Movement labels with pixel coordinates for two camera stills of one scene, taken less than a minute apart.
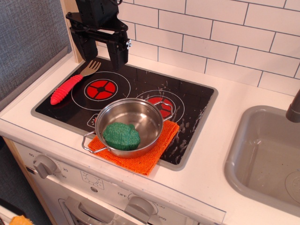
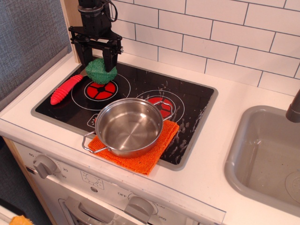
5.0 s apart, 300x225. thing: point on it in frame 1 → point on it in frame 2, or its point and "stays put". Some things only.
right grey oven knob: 138,209 stays put
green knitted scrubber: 121,136 → 96,70
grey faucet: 293,112 stays put
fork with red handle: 64,90 stays put
